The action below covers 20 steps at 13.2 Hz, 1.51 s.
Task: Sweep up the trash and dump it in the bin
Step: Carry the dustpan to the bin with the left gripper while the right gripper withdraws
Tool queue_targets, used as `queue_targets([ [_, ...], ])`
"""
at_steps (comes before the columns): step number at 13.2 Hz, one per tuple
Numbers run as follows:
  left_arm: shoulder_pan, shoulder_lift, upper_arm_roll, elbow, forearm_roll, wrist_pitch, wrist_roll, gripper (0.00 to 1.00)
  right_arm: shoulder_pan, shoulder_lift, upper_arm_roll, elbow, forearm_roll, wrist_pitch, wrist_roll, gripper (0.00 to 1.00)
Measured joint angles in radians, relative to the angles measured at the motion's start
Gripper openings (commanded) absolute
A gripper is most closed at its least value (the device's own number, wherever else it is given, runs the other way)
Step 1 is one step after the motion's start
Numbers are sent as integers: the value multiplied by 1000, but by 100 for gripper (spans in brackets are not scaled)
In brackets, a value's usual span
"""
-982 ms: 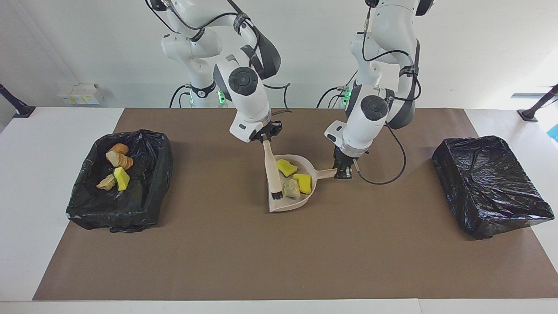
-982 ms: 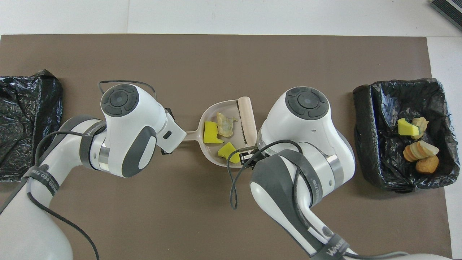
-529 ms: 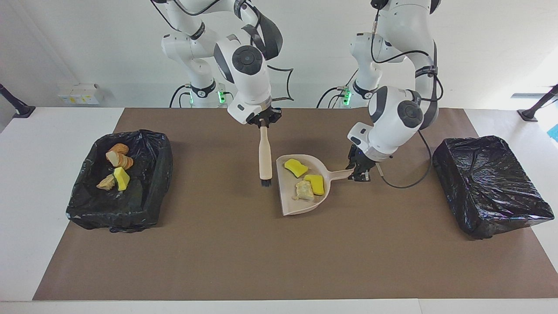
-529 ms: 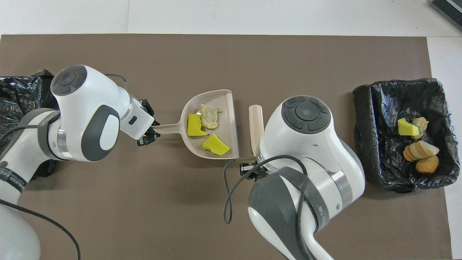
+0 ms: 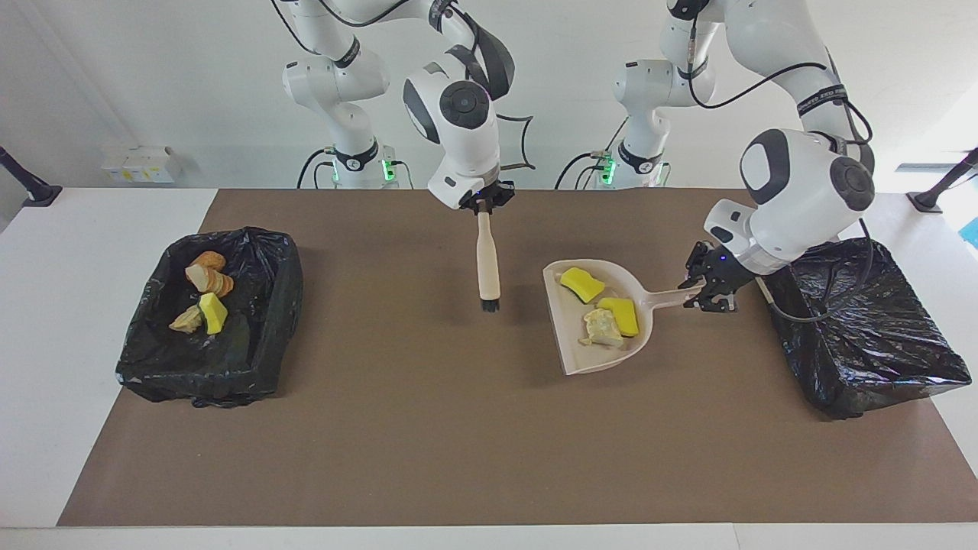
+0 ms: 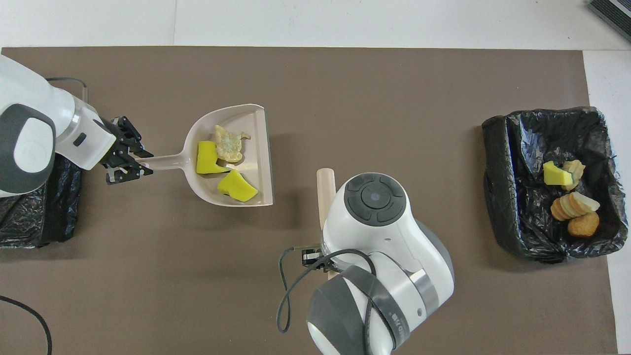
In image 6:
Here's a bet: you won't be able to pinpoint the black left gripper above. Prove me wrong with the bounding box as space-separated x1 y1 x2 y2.
101 116 154 185

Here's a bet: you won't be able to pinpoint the beige brush black bristles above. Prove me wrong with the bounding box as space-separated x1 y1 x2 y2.
316 168 337 230

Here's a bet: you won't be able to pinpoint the pale yellow scrap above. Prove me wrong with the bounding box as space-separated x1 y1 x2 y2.
213 125 251 164

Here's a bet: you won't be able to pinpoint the beige plastic dustpan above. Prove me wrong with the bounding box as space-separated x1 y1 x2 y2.
140 104 275 207

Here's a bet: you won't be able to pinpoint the yellow green sponge piece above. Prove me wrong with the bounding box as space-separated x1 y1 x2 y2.
543 161 575 186

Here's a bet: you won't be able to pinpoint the sliced bread loaf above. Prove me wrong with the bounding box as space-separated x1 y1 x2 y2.
550 191 601 221

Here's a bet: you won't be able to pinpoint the brown bread roll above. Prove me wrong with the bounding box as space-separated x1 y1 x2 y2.
567 211 600 239

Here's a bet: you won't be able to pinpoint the black bag lined bin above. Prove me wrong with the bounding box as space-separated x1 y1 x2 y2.
482 106 629 264
0 153 83 249

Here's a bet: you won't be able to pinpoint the brown paper table mat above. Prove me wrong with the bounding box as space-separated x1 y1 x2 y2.
0 47 617 355

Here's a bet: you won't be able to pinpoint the dark grey ribbed panel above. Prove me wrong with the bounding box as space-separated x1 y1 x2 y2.
588 0 631 42

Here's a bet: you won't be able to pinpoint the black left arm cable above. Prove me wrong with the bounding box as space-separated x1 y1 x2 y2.
0 77 88 355

